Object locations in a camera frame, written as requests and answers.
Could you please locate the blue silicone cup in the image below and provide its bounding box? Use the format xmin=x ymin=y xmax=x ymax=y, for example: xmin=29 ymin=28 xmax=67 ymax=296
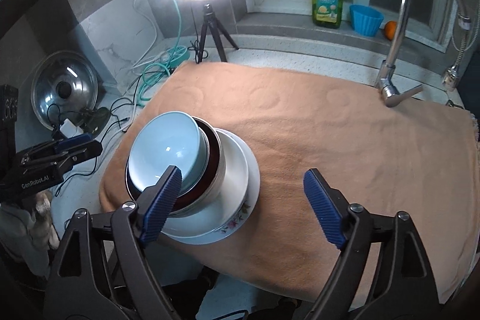
xmin=349 ymin=4 xmax=384 ymax=37

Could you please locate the pull-out sprayer hose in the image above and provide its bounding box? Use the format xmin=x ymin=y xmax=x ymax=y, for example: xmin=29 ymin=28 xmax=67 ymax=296
xmin=441 ymin=13 xmax=473 ymax=93

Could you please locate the red steel-lined bowl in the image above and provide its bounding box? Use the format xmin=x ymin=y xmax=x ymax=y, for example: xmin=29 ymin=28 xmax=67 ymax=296
xmin=125 ymin=111 xmax=224 ymax=214

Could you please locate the plain white plate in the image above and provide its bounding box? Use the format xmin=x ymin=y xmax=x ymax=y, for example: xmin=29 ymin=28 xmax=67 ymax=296
xmin=162 ymin=128 xmax=249 ymax=240

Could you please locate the floral plate underneath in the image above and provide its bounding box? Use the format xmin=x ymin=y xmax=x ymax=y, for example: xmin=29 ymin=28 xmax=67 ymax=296
xmin=168 ymin=129 xmax=260 ymax=245

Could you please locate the white power adapter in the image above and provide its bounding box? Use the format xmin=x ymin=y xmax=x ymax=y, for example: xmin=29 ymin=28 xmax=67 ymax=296
xmin=59 ymin=118 xmax=84 ymax=138

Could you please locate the peach towel mat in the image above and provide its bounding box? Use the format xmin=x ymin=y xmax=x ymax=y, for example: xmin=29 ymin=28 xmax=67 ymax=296
xmin=99 ymin=62 xmax=479 ymax=302

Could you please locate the light blue ceramic bowl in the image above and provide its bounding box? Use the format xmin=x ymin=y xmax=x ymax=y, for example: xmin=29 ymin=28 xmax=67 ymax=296
xmin=128 ymin=111 xmax=210 ymax=195

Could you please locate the steel pot lid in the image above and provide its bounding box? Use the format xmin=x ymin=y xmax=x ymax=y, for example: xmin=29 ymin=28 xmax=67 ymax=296
xmin=30 ymin=50 xmax=98 ymax=130

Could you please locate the teal cable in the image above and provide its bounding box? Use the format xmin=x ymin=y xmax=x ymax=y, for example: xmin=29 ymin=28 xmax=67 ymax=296
xmin=135 ymin=0 xmax=191 ymax=107

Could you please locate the black cable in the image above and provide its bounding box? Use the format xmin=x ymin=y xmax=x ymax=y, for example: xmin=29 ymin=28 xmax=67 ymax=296
xmin=46 ymin=75 xmax=143 ymax=197

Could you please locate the black tripod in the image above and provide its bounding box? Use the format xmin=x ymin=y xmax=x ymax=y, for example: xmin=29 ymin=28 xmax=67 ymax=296
xmin=195 ymin=3 xmax=239 ymax=64

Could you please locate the chrome kitchen faucet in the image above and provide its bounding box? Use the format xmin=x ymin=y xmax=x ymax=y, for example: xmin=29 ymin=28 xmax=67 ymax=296
xmin=374 ymin=0 xmax=470 ymax=108

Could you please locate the large steel bowl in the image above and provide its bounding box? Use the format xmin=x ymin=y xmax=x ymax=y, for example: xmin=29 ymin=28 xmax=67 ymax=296
xmin=169 ymin=117 xmax=225 ymax=218

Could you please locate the orange fruit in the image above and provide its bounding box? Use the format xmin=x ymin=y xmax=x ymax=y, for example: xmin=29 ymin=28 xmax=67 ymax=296
xmin=383 ymin=20 xmax=397 ymax=40

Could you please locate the white cable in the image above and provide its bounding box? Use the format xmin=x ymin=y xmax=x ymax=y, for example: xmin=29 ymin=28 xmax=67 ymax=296
xmin=118 ymin=0 xmax=166 ymax=72

